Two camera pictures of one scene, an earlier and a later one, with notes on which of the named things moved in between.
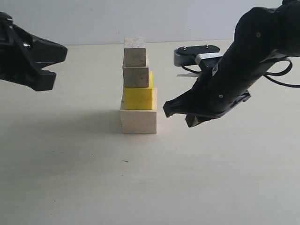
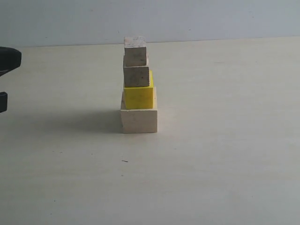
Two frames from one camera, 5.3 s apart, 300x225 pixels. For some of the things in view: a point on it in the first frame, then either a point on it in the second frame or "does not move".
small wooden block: [134, 52] does not move
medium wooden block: [137, 77] does not move
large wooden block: [137, 121] does not move
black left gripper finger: [46, 52] to [10, 58]
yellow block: [139, 98] does not move
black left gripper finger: [45, 81] to [3, 101]
